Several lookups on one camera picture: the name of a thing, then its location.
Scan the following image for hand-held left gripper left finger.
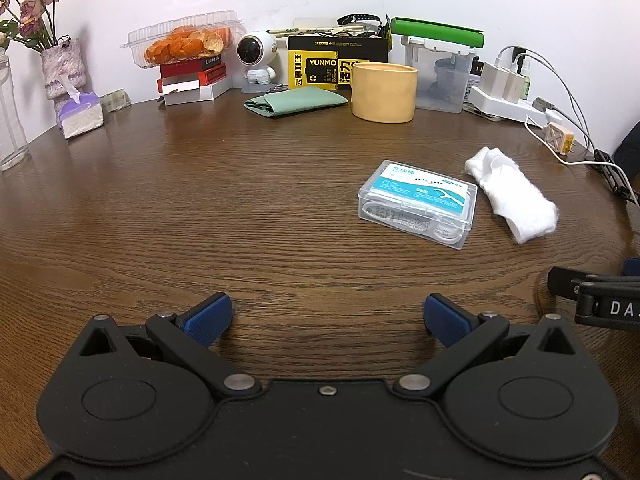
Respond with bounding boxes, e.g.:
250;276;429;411
79;292;261;402

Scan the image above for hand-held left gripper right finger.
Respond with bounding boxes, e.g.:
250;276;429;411
393;293;578;402

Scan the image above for white cotton cloth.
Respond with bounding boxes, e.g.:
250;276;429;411
464;146;559;245

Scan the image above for clear floss pick box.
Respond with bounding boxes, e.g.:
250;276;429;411
357;159;479;250

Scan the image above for clear plastic clamshell container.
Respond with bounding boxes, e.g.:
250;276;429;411
120;9;245;70

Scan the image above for black clip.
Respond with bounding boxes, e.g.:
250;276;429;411
593;149;638;204

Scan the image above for dark cloth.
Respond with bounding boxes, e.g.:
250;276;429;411
613;122;640;176

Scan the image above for beige plug adapter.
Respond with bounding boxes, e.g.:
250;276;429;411
543;122;577;157

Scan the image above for grey plug adapter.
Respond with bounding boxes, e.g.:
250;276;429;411
533;97;563;123

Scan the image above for white power strip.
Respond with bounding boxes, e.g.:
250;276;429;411
468;85;563;128

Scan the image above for white charger block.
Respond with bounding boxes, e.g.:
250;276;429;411
480;61;511;98
503;71;527;103

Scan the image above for red and white box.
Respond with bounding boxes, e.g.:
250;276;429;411
157;65;234;107

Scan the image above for tan cylindrical cup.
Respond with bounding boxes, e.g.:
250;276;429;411
350;61;419;124

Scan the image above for folded green cloth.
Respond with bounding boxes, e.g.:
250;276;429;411
243;86;349;119

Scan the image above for small clear wrapped packet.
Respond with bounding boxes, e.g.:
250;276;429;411
100;89;132;111

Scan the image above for clear box with green lid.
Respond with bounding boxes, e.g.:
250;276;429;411
390;16;486;114

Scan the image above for purple tissue pack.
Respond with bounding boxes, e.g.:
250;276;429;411
54;74;105;140

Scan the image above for dark red box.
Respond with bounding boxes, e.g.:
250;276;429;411
160;55;227;79

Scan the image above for white astronaut figure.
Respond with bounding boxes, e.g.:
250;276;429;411
236;31;280;93

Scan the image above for black and yellow box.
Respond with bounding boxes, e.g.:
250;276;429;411
287;35;391;92

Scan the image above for orange tangerine peels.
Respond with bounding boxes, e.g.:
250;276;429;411
144;26;232;63

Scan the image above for clear glass bottle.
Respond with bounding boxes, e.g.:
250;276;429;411
0;50;31;171

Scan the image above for black watch band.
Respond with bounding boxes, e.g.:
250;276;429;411
337;12;382;26

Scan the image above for white cable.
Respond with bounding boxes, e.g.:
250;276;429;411
525;116;636;196

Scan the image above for grey cable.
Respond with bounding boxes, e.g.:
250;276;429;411
520;50;598;153

